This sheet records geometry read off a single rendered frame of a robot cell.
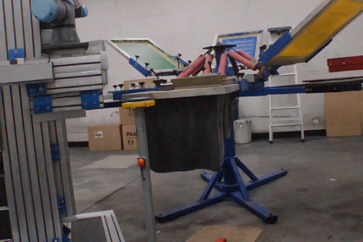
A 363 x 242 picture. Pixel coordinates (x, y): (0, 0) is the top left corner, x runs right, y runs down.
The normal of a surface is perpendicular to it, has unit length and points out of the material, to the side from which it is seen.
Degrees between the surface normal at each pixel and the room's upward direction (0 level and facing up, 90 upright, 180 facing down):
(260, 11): 90
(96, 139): 90
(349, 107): 78
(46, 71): 90
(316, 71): 90
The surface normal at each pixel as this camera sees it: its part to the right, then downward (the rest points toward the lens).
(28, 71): 0.25, 0.03
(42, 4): -0.22, 0.20
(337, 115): -0.30, -0.13
